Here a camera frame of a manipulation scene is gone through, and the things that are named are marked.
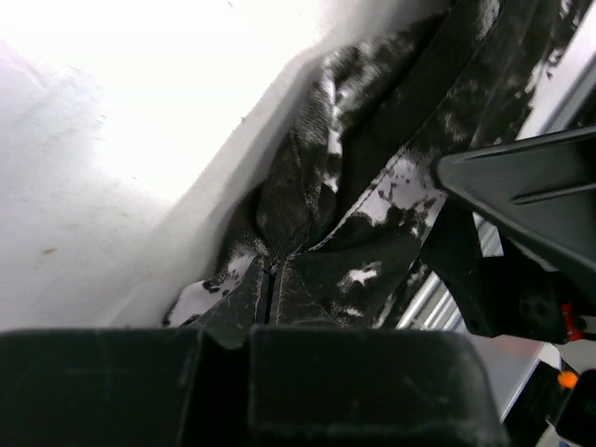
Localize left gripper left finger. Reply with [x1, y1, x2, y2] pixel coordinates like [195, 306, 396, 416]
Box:
[1, 321, 260, 446]

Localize black white splatter trousers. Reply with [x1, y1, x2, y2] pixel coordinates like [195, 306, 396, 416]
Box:
[163, 1, 589, 333]

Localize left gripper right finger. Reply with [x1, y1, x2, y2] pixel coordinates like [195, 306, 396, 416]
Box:
[249, 321, 508, 446]

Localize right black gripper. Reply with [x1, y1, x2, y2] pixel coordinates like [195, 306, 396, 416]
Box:
[421, 125, 596, 447]

